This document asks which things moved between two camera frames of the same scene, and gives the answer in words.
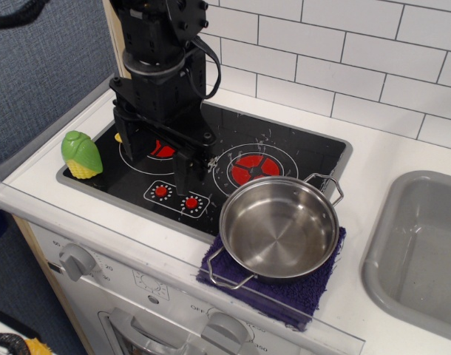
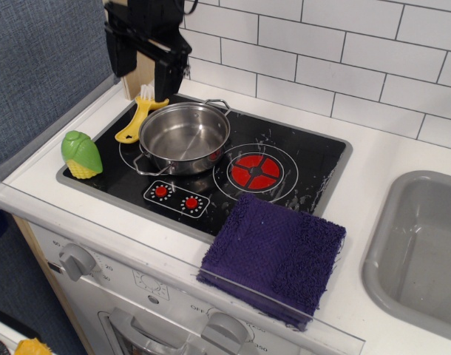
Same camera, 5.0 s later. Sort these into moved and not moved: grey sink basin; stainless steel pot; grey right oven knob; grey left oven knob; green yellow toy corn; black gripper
Moved: black gripper; stainless steel pot
Not moved: grey right oven knob; grey sink basin; green yellow toy corn; grey left oven knob
